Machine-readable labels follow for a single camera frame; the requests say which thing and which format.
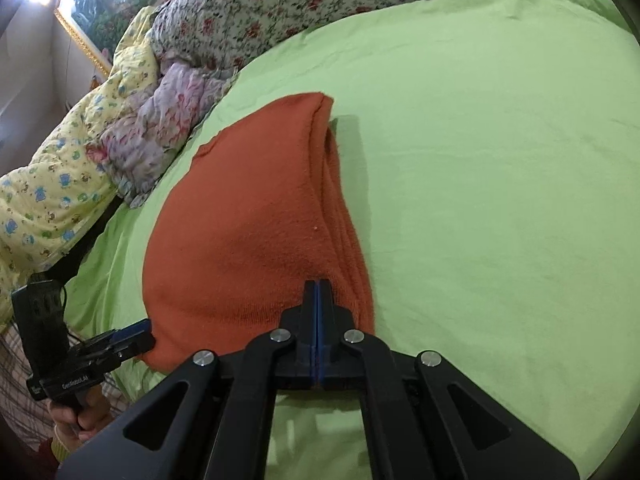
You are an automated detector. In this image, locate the light green bed sheet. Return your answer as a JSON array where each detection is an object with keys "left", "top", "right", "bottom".
[{"left": 64, "top": 0, "right": 640, "bottom": 480}]

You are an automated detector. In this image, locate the black cable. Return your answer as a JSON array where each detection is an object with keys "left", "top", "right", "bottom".
[{"left": 59, "top": 282, "right": 83, "bottom": 343}]

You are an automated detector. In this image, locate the yellow cartoon print quilt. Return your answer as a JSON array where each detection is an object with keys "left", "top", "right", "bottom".
[{"left": 0, "top": 6, "right": 167, "bottom": 332}]

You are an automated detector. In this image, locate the red floral quilt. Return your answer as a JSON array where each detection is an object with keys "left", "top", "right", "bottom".
[{"left": 150, "top": 0, "right": 593, "bottom": 80}]

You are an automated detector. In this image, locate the gold framed landscape painting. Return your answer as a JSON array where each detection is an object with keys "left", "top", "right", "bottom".
[{"left": 52, "top": 0, "right": 202, "bottom": 80}]

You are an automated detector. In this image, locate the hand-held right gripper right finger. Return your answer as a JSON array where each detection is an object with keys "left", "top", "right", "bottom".
[{"left": 317, "top": 279, "right": 576, "bottom": 480}]

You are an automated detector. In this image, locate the orange patterned knit sweater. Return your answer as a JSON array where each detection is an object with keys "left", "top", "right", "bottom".
[{"left": 136, "top": 92, "right": 377, "bottom": 374}]

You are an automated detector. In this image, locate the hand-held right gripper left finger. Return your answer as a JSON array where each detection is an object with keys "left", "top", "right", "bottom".
[{"left": 55, "top": 279, "right": 318, "bottom": 480}]

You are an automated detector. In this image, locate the pink floral crumpled cloth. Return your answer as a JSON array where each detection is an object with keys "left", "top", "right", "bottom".
[{"left": 85, "top": 62, "right": 242, "bottom": 209}]

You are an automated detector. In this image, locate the plaid cloth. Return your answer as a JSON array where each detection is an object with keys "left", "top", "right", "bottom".
[{"left": 0, "top": 327, "right": 128, "bottom": 453}]

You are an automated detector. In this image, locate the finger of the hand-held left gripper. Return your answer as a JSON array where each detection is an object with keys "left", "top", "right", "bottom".
[
  {"left": 110, "top": 318, "right": 152, "bottom": 338},
  {"left": 112, "top": 331, "right": 157, "bottom": 362}
]

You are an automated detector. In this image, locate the person's left hand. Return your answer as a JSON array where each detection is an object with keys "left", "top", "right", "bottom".
[{"left": 47, "top": 387, "right": 115, "bottom": 445}]

